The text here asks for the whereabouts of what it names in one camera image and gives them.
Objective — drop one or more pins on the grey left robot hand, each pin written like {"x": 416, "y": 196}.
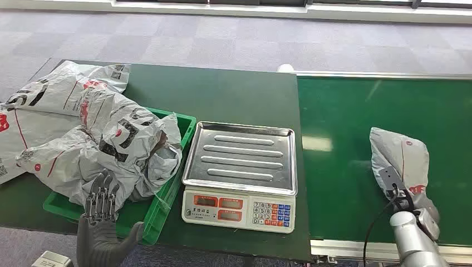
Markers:
{"x": 97, "y": 239}

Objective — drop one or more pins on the white round roller end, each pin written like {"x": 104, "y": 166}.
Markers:
{"x": 285, "y": 68}

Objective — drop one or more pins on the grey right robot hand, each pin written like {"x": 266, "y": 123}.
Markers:
{"x": 391, "y": 180}

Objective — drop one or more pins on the green plastic bin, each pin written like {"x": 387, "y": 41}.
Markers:
{"x": 158, "y": 221}

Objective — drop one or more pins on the flat grey mailer with QR codes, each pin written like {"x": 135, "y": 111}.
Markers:
{"x": 55, "y": 92}

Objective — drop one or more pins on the flat grey mailer with red line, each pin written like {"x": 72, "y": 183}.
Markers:
{"x": 29, "y": 129}

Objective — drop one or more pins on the grey plastic courier package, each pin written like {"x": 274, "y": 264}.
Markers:
{"x": 402, "y": 154}

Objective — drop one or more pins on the electronic scale with steel tray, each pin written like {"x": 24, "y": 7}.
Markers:
{"x": 239, "y": 158}

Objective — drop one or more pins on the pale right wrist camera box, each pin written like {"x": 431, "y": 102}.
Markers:
{"x": 429, "y": 223}

